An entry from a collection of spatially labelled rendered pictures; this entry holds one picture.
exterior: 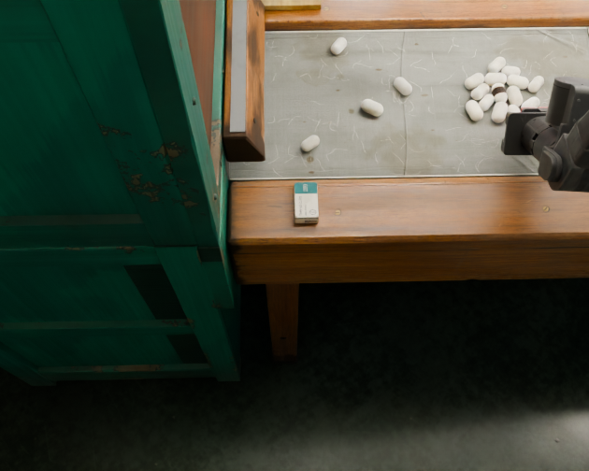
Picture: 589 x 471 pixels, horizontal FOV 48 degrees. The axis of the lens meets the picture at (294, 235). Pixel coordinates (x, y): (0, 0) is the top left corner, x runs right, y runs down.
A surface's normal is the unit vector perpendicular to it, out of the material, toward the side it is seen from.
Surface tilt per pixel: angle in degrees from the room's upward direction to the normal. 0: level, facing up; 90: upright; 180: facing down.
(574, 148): 86
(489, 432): 0
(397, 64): 0
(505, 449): 0
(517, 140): 50
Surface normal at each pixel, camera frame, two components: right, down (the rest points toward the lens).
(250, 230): 0.00, -0.42
